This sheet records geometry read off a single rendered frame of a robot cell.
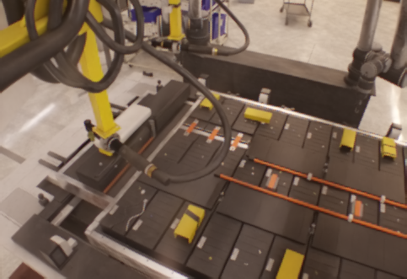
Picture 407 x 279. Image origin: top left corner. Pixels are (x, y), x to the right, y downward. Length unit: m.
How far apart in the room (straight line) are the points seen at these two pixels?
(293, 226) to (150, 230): 0.62
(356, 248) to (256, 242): 0.42
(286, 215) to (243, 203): 0.20
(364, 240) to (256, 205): 0.49
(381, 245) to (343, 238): 0.17
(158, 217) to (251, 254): 0.43
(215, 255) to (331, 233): 0.51
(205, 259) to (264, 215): 0.33
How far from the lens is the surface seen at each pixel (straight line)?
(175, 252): 1.26
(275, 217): 1.36
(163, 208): 1.38
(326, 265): 1.32
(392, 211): 1.61
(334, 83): 2.61
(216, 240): 1.28
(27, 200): 1.86
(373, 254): 1.41
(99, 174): 1.43
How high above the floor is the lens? 2.12
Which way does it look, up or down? 39 degrees down
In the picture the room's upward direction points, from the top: straight up
